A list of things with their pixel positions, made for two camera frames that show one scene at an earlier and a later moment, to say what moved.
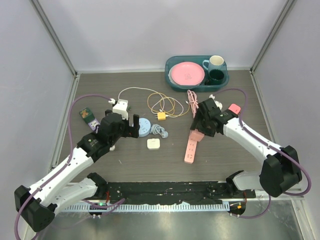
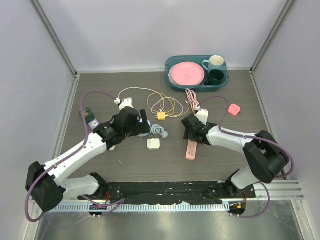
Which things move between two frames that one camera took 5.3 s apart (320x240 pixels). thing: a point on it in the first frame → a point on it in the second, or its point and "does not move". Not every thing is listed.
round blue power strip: (144, 127) does not move
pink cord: (193, 102) does not move
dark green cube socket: (86, 115) does not move
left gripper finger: (136, 128) → (145, 126)
